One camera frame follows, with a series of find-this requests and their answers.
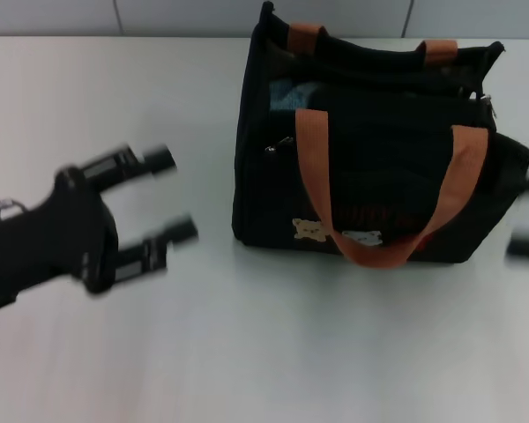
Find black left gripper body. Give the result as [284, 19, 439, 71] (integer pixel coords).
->
[0, 165, 120, 316]

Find black food bag orange handles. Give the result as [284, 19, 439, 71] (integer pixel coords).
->
[230, 1, 529, 270]

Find blue packet inside bag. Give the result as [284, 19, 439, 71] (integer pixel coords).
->
[268, 81, 321, 111]

